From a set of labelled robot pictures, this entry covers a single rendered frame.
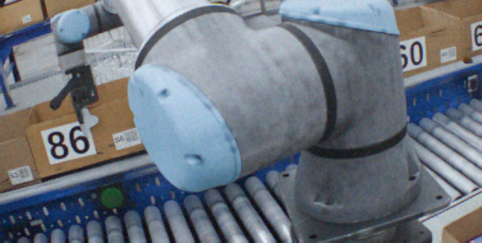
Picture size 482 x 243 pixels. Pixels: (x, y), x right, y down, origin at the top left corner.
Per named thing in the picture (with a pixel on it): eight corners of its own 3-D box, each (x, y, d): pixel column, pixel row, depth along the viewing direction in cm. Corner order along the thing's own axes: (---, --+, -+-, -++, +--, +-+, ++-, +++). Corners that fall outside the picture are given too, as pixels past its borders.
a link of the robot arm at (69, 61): (56, 57, 147) (59, 56, 157) (59, 73, 148) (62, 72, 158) (84, 48, 149) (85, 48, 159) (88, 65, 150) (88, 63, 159)
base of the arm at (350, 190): (441, 197, 67) (441, 132, 64) (312, 238, 66) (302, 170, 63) (395, 145, 85) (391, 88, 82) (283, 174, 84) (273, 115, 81)
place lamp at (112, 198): (105, 211, 157) (98, 192, 154) (104, 209, 158) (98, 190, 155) (126, 206, 158) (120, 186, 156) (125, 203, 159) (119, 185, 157)
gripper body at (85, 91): (99, 104, 153) (88, 63, 151) (72, 111, 151) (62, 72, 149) (100, 101, 160) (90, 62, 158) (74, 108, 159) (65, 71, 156)
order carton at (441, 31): (384, 87, 180) (378, 39, 173) (346, 64, 206) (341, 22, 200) (464, 61, 188) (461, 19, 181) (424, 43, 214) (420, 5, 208)
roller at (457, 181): (470, 207, 134) (472, 192, 133) (387, 141, 182) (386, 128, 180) (482, 201, 135) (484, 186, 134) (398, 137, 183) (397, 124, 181)
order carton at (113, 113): (40, 178, 155) (23, 127, 150) (45, 149, 183) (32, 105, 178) (154, 146, 163) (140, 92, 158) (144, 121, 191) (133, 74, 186)
